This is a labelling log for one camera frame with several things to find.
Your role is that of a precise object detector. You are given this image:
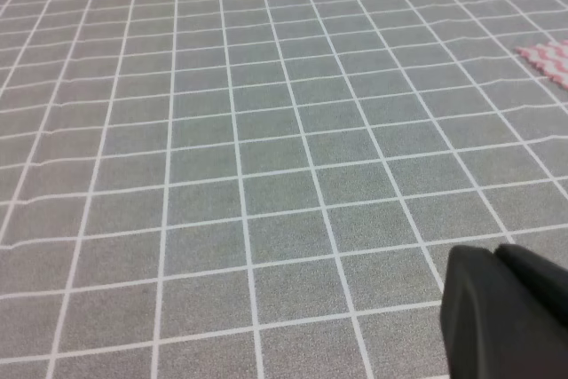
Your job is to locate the pink wavy striped towel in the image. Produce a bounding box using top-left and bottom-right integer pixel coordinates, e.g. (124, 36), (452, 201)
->
(516, 40), (568, 90)

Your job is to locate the grey checked tablecloth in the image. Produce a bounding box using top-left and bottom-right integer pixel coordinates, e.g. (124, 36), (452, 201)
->
(1, 0), (567, 378)

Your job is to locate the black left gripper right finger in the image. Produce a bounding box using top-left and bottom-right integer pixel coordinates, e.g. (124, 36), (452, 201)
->
(494, 244), (567, 321)

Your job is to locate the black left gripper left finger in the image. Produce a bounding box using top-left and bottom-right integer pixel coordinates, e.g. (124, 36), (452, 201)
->
(440, 245), (567, 378)

